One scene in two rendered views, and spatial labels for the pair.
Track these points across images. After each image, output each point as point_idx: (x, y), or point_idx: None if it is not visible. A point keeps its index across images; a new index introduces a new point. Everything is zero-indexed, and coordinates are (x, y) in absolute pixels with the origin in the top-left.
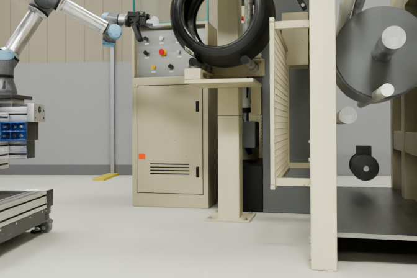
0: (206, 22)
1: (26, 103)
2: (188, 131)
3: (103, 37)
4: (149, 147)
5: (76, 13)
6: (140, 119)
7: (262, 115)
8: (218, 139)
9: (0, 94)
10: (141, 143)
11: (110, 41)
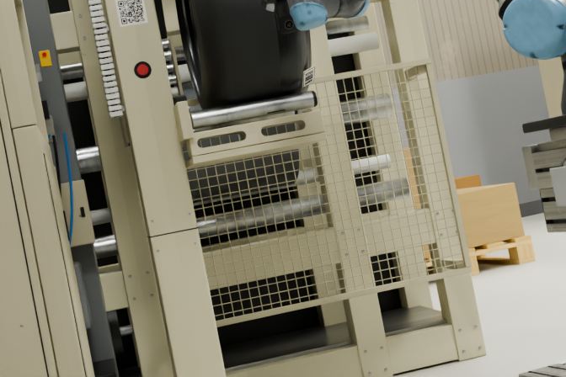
0: (22, 2)
1: None
2: (78, 297)
3: (322, 1)
4: (86, 359)
5: None
6: (67, 268)
7: (92, 245)
8: (206, 281)
9: None
10: (82, 347)
11: (329, 16)
